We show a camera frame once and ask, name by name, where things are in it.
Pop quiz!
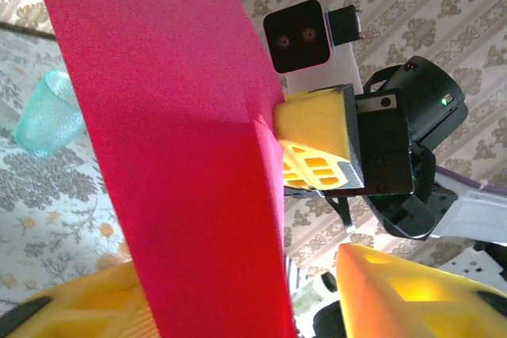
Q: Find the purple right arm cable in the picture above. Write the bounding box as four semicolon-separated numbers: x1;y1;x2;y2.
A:
435;166;507;194

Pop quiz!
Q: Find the floral table cloth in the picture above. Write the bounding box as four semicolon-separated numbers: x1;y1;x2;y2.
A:
0;21;138;302

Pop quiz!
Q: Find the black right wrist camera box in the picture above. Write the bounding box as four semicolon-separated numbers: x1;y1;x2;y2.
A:
263;0;363;96

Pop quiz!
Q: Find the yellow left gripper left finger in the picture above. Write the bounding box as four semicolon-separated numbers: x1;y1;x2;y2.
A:
0;261;159;338

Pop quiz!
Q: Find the pink paper sheet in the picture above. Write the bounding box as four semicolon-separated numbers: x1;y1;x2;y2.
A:
29;0;299;338

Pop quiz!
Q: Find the teal plastic cup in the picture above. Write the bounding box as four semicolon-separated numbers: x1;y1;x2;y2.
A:
14;70;86;158

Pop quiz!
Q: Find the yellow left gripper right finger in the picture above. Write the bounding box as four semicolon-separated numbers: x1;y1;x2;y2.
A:
335;242;507;338

